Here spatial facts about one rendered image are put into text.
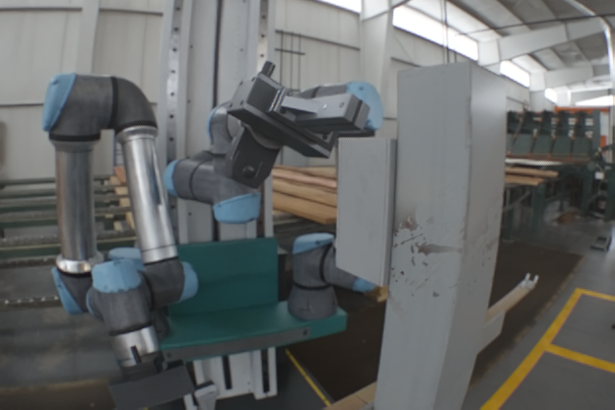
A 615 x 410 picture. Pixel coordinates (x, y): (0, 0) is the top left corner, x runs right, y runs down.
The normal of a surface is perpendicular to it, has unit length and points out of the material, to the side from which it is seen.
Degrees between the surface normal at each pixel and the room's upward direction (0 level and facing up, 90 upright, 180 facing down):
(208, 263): 90
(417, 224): 90
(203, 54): 90
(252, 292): 90
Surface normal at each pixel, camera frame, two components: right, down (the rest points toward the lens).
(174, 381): 0.46, -0.30
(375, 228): -0.82, 0.05
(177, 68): 0.43, 0.10
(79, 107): 0.74, 0.25
